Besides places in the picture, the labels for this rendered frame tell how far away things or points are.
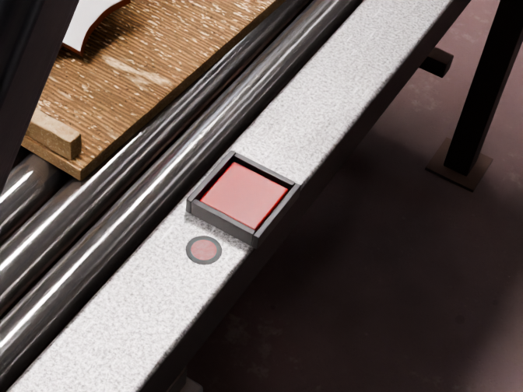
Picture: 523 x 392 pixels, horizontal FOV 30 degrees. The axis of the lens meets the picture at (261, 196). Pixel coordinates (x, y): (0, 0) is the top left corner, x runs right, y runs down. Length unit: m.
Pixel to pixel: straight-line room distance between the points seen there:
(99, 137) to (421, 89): 1.61
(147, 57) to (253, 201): 0.21
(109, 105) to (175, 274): 0.19
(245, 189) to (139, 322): 0.16
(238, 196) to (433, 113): 1.55
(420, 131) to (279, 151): 1.41
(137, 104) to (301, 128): 0.16
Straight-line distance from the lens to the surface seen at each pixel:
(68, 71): 0.98
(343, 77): 1.03
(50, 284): 0.83
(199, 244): 0.86
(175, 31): 1.02
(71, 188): 0.89
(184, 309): 0.81
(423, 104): 2.41
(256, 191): 0.88
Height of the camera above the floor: 1.59
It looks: 49 degrees down
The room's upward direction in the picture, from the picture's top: 8 degrees clockwise
